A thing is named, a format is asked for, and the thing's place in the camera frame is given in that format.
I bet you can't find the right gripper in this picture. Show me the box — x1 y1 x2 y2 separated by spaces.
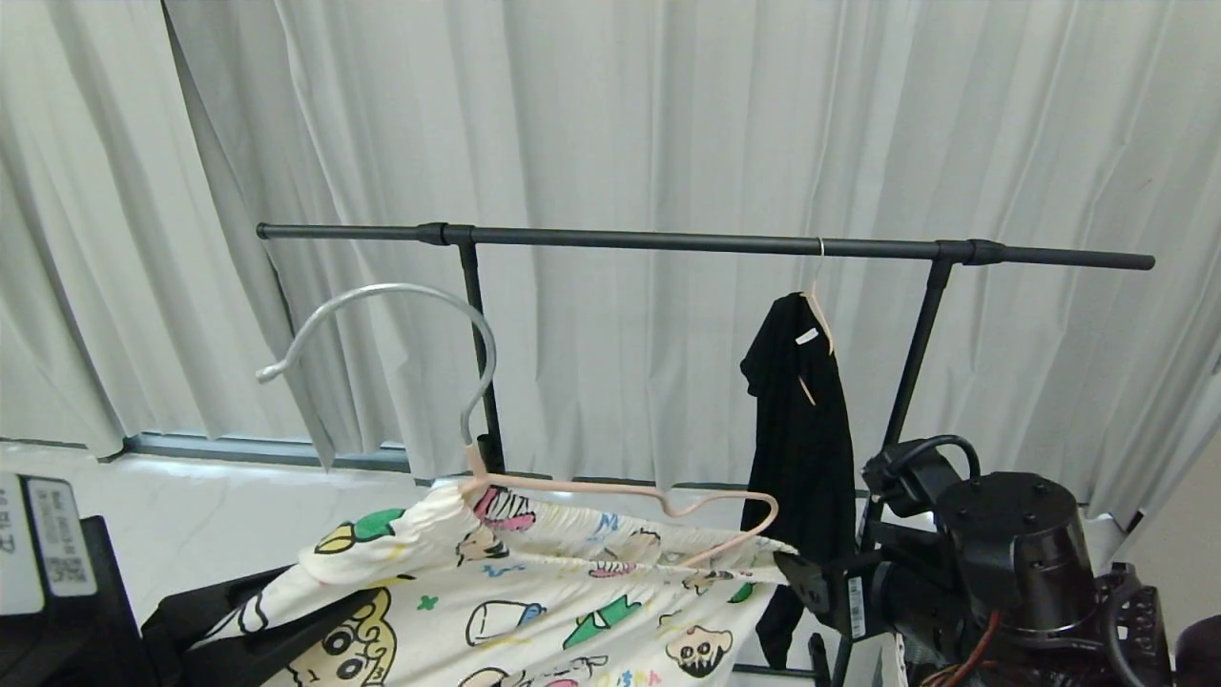
822 549 955 642

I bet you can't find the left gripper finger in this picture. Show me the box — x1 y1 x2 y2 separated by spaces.
143 570 297 659
186 590 383 687

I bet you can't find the black garment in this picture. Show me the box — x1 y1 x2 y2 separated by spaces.
741 293 857 669

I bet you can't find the pink clothes hanger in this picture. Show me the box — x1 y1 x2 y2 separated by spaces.
256 283 778 569
797 239 836 406

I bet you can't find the cream printed garment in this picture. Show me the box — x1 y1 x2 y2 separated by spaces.
191 480 797 687

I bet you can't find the black clothes rack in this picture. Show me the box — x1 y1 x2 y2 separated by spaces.
256 222 1155 687

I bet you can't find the white curtain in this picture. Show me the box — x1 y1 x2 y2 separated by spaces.
0 0 335 459
167 0 1221 521

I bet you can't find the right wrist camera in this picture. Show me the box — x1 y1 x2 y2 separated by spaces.
863 448 964 521

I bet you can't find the black cable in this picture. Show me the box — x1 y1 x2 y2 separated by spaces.
887 434 982 483

